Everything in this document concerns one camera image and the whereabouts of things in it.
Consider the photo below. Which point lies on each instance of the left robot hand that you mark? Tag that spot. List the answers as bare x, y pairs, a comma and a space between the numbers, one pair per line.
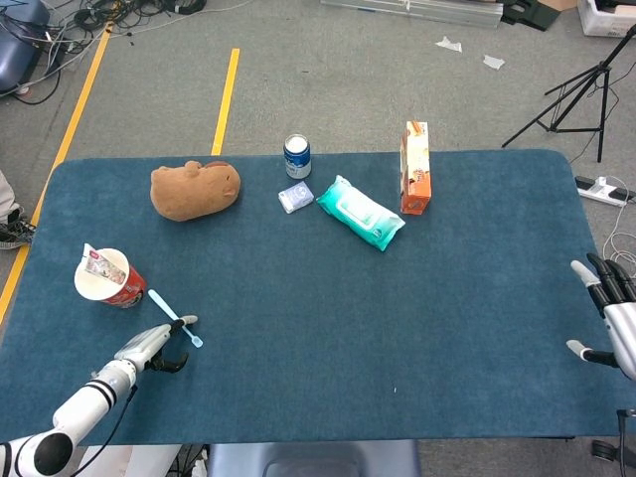
144, 345

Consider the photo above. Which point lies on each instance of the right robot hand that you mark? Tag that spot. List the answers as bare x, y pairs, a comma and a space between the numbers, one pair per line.
623, 328

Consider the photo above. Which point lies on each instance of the light blue toothbrush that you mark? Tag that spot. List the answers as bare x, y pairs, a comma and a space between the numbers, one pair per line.
161, 303

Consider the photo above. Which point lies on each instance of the white toothpaste tube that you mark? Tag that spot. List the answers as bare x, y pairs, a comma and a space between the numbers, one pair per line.
107, 268

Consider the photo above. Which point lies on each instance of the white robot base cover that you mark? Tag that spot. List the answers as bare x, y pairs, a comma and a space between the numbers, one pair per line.
139, 462

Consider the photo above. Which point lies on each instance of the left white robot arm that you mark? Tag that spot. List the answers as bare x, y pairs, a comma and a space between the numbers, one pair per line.
84, 402

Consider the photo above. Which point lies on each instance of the red paper noodle cup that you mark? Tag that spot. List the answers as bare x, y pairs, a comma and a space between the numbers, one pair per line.
131, 290

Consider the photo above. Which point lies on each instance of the white power strip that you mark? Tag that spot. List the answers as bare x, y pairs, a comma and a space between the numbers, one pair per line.
601, 189

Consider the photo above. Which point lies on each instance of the brown capybara plush toy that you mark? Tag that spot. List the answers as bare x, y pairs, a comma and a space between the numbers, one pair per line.
194, 191

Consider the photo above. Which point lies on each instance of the grey sneaker shoe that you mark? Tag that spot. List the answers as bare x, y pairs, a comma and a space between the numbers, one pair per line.
15, 233

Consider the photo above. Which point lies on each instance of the blue table cloth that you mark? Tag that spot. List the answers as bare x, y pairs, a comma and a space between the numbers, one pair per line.
318, 323

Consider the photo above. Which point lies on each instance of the beige trouser leg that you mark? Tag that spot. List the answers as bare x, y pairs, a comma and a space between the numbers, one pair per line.
6, 196

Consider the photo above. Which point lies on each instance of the blue grey chair seat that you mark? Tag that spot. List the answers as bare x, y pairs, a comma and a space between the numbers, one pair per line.
313, 459

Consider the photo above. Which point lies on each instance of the small purple tissue pack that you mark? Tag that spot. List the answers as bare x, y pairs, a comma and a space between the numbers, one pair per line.
296, 197

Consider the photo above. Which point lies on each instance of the blue and white drink can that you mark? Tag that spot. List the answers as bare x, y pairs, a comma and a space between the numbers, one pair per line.
297, 159

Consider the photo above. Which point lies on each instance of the green wet wipes pack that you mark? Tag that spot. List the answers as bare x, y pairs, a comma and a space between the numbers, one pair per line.
360, 213

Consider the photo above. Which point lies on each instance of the orange cardboard snack box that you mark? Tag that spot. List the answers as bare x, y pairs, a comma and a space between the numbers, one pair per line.
416, 174

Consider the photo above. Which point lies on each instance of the black tripod stand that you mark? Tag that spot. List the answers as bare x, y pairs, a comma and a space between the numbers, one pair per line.
604, 69

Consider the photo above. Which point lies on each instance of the short yellow floor tape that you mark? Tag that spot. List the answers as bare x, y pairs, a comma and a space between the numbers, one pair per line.
226, 99

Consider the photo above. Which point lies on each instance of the white crumpled paper scrap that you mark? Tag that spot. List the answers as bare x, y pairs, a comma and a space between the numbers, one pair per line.
448, 44
494, 61

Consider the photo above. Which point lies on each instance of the white plastic crate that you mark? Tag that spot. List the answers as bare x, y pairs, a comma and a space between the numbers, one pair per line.
603, 20

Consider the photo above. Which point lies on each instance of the dark blue machine body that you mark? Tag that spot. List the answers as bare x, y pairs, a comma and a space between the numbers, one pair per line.
15, 54

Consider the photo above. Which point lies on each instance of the flat brown cardboard piece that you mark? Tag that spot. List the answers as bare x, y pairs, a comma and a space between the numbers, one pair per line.
559, 4

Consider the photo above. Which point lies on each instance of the aluminium profile rails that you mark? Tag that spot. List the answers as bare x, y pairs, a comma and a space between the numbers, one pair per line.
447, 12

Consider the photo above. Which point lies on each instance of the black metal bracket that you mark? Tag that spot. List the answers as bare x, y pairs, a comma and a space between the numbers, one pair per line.
529, 15

